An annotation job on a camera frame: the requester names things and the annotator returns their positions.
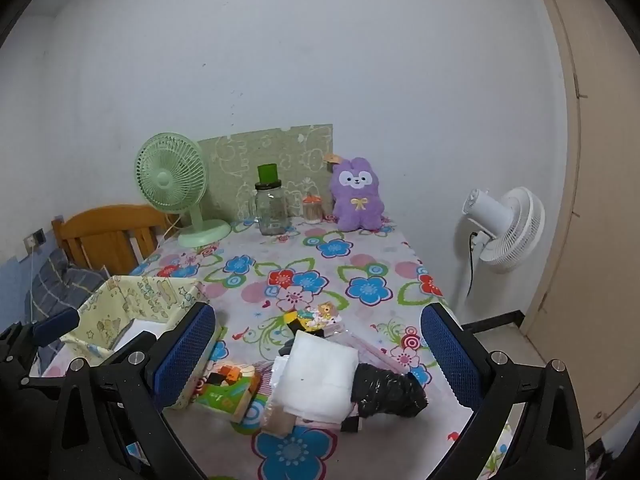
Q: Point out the yellow patterned fabric storage box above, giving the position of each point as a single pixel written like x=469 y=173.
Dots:
x=150 y=290

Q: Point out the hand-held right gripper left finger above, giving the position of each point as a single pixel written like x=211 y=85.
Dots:
x=185 y=355

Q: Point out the glass jar with green lid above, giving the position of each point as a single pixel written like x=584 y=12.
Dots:
x=270 y=210

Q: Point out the beige door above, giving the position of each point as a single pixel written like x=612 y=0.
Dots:
x=600 y=210

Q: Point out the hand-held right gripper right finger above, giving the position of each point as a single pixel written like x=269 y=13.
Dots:
x=450 y=360

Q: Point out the black plastic bundle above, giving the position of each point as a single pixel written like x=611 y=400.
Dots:
x=385 y=390

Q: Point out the yellow cartoon tissue pack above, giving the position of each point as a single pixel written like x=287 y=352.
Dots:
x=320 y=315

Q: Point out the green desk fan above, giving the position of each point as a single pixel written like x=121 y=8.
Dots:
x=170 y=175

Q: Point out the toothpick jar with orange lid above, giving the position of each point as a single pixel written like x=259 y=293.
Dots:
x=312 y=210

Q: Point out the wall outlet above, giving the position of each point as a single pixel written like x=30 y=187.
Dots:
x=34 y=238

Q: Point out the pink tissue pack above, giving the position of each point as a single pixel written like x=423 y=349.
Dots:
x=280 y=420

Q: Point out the purple plush bunny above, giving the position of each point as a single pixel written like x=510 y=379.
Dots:
x=356 y=205

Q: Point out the clear zip bag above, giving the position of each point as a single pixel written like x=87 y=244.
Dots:
x=370 y=350

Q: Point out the grey plaid pillow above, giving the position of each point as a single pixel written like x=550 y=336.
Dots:
x=60 y=280

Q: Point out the colourful toy block box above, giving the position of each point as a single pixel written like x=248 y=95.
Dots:
x=225 y=395

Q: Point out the green patterned board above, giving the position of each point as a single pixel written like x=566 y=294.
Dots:
x=280 y=150

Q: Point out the white standing fan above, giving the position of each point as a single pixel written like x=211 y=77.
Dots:
x=515 y=230

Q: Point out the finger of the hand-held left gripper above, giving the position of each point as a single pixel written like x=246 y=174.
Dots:
x=55 y=325

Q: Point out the white tissue pack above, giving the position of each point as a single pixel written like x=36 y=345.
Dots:
x=320 y=370

